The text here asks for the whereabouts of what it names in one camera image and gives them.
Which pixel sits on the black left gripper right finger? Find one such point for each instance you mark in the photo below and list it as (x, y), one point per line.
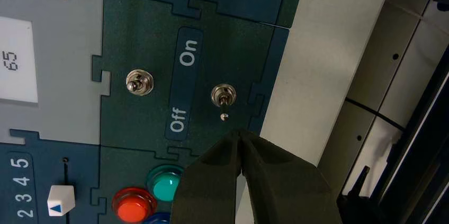
(284, 191)

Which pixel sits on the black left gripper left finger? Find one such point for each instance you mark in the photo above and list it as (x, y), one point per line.
(207, 187)

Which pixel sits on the green push button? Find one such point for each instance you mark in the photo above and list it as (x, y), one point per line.
(164, 184)

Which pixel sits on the blue push button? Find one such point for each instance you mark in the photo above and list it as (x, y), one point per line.
(158, 219)

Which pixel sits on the red push button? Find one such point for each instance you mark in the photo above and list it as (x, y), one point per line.
(133, 208)

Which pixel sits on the white slider knob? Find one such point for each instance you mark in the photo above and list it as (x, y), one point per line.
(61, 199)

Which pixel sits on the teal grey task board box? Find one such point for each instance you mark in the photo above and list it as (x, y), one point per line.
(228, 40)

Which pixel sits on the white number display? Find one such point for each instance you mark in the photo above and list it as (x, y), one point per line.
(17, 57)

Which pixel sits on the metal toggle switch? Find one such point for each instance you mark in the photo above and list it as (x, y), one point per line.
(223, 96)
(139, 82)

